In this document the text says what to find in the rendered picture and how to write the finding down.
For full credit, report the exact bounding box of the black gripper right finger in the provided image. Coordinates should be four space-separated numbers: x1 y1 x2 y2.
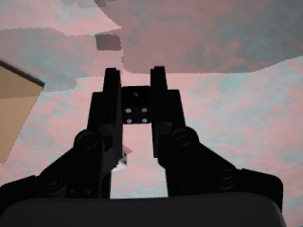
151 66 283 213

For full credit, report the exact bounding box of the black die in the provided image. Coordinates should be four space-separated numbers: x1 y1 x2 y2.
121 85 152 125

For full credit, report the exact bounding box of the white die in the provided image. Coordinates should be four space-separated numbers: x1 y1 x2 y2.
113 150 127 172

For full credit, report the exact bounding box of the tan mat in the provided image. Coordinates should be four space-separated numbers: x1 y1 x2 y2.
0 62 44 165

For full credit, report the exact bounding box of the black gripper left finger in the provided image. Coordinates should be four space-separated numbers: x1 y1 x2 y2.
0 67 123 218

